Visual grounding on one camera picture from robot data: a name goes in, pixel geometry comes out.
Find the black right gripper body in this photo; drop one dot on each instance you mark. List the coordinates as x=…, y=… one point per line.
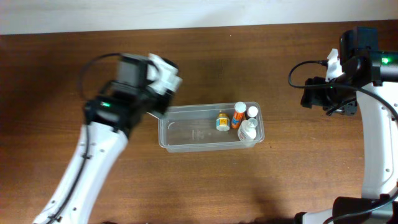
x=311, y=93

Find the gold lid balm jar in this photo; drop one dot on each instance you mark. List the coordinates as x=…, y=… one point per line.
x=223, y=122

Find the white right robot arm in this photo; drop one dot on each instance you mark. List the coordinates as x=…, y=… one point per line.
x=378, y=108

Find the white squeeze bottle clear cap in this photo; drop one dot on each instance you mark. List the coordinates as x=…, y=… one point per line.
x=247, y=130

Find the dark bottle white cap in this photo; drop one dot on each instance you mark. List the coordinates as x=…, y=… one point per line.
x=251, y=112

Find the orange tube white cap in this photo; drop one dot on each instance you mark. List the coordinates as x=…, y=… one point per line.
x=239, y=111

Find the white Panadol box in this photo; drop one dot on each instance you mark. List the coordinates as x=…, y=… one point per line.
x=156, y=114

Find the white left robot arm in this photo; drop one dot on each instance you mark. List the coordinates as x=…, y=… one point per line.
x=109, y=119

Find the clear plastic container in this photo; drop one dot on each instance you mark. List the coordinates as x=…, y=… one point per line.
x=192, y=128

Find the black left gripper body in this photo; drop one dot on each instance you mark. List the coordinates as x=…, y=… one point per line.
x=162, y=104

